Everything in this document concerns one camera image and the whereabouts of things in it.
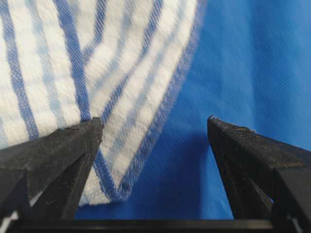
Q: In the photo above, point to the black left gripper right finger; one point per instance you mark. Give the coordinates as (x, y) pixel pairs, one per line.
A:
(264, 179)

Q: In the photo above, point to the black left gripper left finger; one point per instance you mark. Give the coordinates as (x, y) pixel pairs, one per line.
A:
(42, 180)

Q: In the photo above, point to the white blue striped towel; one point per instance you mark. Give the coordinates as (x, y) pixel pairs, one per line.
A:
(63, 62)

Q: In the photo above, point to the blue table cloth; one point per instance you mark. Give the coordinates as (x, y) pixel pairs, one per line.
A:
(250, 67)

